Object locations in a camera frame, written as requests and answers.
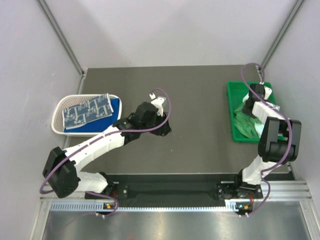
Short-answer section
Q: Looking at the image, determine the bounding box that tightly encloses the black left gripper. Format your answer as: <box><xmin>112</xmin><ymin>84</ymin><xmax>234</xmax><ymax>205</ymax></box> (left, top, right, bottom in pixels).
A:
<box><xmin>141</xmin><ymin>110</ymin><xmax>172</xmax><ymax>137</ymax></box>

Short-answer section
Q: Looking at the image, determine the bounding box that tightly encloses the green towel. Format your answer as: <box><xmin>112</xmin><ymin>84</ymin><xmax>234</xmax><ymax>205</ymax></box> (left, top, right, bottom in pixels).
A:
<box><xmin>234</xmin><ymin>103</ymin><xmax>260</xmax><ymax>139</ymax></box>

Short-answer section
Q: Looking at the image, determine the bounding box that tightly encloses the blue white patterned towel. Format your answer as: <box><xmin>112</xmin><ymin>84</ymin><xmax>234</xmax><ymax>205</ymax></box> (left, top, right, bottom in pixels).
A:
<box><xmin>62</xmin><ymin>93</ymin><xmax>114</xmax><ymax>128</ymax></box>

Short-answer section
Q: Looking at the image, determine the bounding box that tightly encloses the pale mint towel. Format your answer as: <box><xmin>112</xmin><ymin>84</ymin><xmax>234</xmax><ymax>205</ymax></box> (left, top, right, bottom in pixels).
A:
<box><xmin>252</xmin><ymin>101</ymin><xmax>284</xmax><ymax>138</ymax></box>

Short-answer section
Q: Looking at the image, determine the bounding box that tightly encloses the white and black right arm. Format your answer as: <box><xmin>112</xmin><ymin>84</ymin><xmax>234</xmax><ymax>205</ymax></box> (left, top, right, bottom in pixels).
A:
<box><xmin>233</xmin><ymin>83</ymin><xmax>302</xmax><ymax>198</ymax></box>

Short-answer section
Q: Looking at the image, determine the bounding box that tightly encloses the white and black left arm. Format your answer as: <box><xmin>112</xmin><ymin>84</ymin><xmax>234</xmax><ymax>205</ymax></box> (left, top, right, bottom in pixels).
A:
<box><xmin>43</xmin><ymin>97</ymin><xmax>171</xmax><ymax>199</ymax></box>

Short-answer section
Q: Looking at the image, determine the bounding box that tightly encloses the green plastic bin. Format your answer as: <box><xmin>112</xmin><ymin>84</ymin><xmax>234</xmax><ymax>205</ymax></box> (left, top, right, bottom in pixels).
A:
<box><xmin>226</xmin><ymin>80</ymin><xmax>286</xmax><ymax>144</ymax></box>

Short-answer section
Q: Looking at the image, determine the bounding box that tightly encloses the folded patterned letter towel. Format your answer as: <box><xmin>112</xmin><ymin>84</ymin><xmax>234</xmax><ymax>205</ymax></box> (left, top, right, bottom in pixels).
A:
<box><xmin>64</xmin><ymin>126</ymin><xmax>76</xmax><ymax>130</ymax></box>

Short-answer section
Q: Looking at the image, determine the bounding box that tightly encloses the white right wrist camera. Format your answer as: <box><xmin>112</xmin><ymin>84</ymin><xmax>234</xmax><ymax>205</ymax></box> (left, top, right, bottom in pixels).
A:
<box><xmin>260</xmin><ymin>81</ymin><xmax>273</xmax><ymax>100</ymax></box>

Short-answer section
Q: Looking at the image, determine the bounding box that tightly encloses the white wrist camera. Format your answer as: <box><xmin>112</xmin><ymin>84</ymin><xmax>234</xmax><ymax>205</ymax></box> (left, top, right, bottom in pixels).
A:
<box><xmin>149</xmin><ymin>93</ymin><xmax>168</xmax><ymax>117</ymax></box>
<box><xmin>260</xmin><ymin>81</ymin><xmax>273</xmax><ymax>100</ymax></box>

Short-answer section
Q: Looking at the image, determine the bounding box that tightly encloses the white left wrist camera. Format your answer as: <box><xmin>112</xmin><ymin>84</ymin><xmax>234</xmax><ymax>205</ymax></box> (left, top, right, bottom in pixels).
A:
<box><xmin>149</xmin><ymin>93</ymin><xmax>168</xmax><ymax>117</ymax></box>

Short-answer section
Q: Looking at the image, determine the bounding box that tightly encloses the right aluminium corner post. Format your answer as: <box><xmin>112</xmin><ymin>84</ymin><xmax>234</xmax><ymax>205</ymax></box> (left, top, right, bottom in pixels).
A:
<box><xmin>257</xmin><ymin>0</ymin><xmax>306</xmax><ymax>77</ymax></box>

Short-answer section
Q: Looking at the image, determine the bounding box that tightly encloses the aluminium corner post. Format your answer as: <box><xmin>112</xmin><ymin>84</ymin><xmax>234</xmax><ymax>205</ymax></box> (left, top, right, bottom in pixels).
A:
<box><xmin>34</xmin><ymin>0</ymin><xmax>86</xmax><ymax>77</ymax></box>
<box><xmin>257</xmin><ymin>0</ymin><xmax>306</xmax><ymax>77</ymax></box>

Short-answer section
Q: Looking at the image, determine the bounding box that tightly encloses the grey slotted cable duct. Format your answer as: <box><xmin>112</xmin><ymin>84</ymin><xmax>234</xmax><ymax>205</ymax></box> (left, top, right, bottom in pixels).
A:
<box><xmin>50</xmin><ymin>201</ymin><xmax>239</xmax><ymax>212</ymax></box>

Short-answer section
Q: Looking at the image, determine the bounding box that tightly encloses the aluminium frame rail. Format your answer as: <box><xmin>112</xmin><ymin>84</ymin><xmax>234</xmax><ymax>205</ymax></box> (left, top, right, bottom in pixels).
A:
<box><xmin>40</xmin><ymin>180</ymin><xmax>312</xmax><ymax>202</ymax></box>

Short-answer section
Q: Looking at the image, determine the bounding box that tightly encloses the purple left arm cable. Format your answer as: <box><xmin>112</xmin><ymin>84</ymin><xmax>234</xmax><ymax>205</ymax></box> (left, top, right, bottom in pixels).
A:
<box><xmin>39</xmin><ymin>87</ymin><xmax>172</xmax><ymax>219</ymax></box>

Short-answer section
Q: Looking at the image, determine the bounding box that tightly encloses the left aluminium corner post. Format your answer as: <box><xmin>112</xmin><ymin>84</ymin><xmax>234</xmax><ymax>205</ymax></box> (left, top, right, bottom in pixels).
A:
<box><xmin>34</xmin><ymin>0</ymin><xmax>86</xmax><ymax>77</ymax></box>

